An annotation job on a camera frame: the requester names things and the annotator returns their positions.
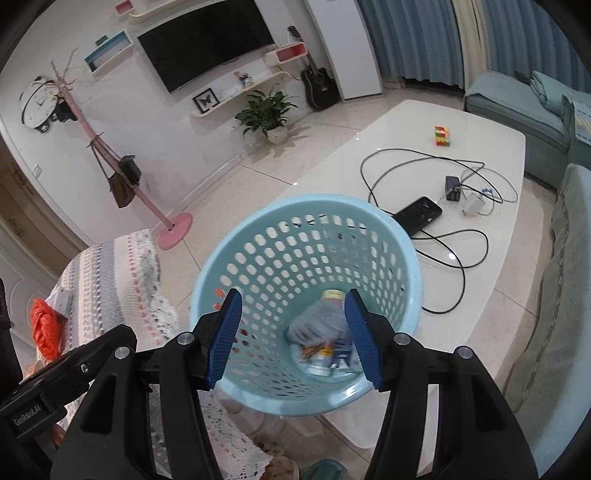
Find long blue box shelf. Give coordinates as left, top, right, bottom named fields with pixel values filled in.
left=84, top=30, right=134, bottom=77

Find pale green sofa cover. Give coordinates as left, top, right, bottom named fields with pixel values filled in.
left=503, top=164, right=591, bottom=472

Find black phone cable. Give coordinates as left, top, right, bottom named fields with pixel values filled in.
left=411, top=228, right=489, bottom=315

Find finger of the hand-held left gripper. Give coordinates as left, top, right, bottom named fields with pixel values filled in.
left=90, top=324, right=138, bottom=370

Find small black bag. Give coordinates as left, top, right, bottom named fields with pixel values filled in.
left=55, top=95, right=77, bottom=121

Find brown hanging bag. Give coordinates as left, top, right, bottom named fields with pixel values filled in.
left=108, top=159, right=136, bottom=209

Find panda wall clock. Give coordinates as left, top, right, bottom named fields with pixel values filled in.
left=19, top=76, right=77, bottom=134

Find folded teal blanket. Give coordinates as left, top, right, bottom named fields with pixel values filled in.
left=531, top=70, right=578, bottom=114

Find blue curtain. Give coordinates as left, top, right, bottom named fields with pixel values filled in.
left=480, top=0, right=591, bottom=93
left=358, top=0, right=467, bottom=90

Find clear plastic bottle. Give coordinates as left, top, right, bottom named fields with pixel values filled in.
left=288, top=290, right=365, bottom=377

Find black acoustic guitar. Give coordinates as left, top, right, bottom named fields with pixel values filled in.
left=288, top=25, right=340, bottom=110

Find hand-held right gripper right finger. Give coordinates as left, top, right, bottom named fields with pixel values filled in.
left=344, top=288, right=539, bottom=480

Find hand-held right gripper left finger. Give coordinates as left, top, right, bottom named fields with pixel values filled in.
left=50, top=288, right=243, bottom=480

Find teal plastic object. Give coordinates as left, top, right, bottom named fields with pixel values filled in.
left=302, top=458, right=347, bottom=480

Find patterned cushion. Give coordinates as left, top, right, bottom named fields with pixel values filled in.
left=561, top=95, right=591, bottom=158

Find white standing air conditioner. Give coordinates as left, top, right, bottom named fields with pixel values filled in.
left=302, top=0, right=383, bottom=101

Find black smartphone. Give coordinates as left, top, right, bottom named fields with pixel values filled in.
left=392, top=196, right=443, bottom=236

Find cream curtain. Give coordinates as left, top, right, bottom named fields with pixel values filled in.
left=450, top=0, right=491, bottom=90

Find thin white cable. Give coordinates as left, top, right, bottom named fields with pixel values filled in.
left=462, top=166, right=518, bottom=205

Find red and white box shelf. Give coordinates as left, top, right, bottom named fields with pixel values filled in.
left=264, top=41, right=308, bottom=68

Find pink coat rack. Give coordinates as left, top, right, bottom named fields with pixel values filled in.
left=50, top=48, right=194, bottom=251

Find light blue plastic basket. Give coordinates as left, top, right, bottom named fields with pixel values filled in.
left=189, top=194, right=422, bottom=415

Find black wall television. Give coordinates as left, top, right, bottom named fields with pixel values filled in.
left=137, top=0, right=274, bottom=94

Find long white wavy shelf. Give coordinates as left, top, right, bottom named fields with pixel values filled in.
left=128, top=0, right=174, bottom=24

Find black hanging bag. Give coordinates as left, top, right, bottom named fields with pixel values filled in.
left=117, top=155, right=142, bottom=185

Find green potted plant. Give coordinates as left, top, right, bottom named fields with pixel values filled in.
left=235, top=85, right=298, bottom=146

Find framed butterfly picture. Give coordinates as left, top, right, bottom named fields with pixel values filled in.
left=193, top=88, right=220, bottom=114

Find striped cloth-covered seat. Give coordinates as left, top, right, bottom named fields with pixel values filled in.
left=46, top=228, right=278, bottom=480

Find long black cable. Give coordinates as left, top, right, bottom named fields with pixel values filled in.
left=360, top=148, right=485, bottom=217

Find teal sofa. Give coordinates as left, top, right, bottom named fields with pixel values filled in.
left=464, top=70, right=591, bottom=190

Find orange plastic bag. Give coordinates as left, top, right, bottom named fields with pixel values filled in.
left=30, top=298, right=63, bottom=358

